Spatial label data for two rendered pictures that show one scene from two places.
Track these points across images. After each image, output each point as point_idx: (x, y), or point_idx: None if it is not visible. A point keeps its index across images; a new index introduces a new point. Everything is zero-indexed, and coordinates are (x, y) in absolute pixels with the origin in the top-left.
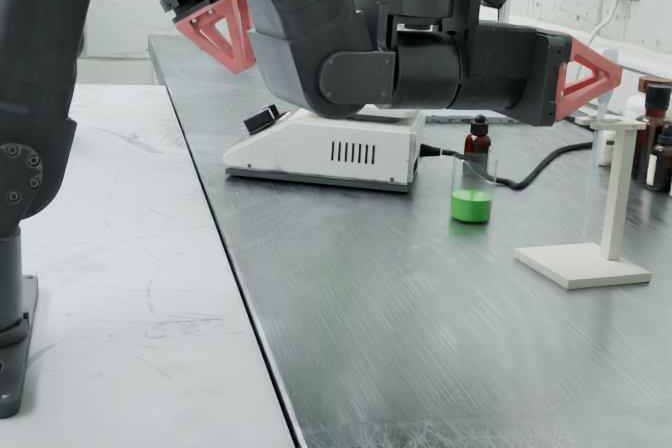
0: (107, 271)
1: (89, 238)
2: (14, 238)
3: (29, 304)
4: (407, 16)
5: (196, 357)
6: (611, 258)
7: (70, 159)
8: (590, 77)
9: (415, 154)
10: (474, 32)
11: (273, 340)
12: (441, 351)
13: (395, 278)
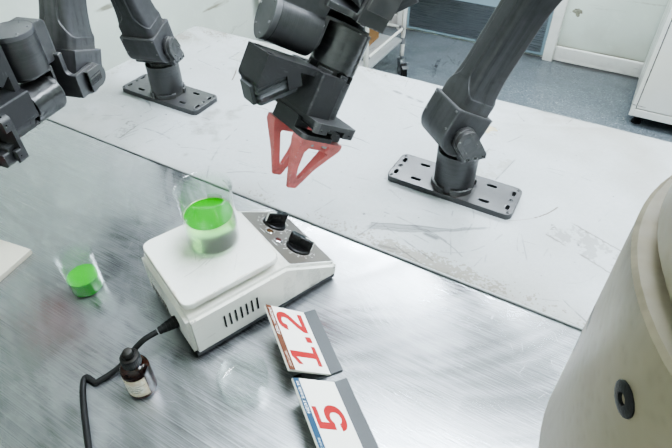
0: (190, 132)
1: (231, 141)
2: (136, 61)
3: (172, 103)
4: None
5: (105, 123)
6: None
7: (379, 182)
8: None
9: (149, 277)
10: None
11: (91, 140)
12: (28, 167)
13: (80, 195)
